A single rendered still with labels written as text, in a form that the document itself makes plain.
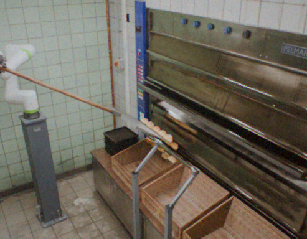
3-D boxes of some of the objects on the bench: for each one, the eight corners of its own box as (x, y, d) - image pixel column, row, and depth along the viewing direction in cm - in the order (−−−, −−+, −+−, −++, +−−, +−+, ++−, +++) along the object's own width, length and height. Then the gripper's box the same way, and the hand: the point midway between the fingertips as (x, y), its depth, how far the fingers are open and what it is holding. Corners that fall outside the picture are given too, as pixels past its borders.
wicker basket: (152, 156, 347) (152, 133, 335) (183, 182, 304) (184, 157, 292) (111, 169, 324) (109, 145, 312) (138, 200, 281) (137, 173, 269)
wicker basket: (185, 184, 301) (186, 159, 289) (227, 220, 258) (231, 192, 246) (140, 202, 278) (139, 176, 266) (179, 244, 235) (180, 216, 223)
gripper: (8, 53, 228) (14, 60, 210) (-1, 73, 230) (4, 82, 212) (-3, 48, 224) (3, 55, 205) (-11, 69, 225) (-7, 78, 207)
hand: (3, 68), depth 211 cm, fingers closed on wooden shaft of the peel, 3 cm apart
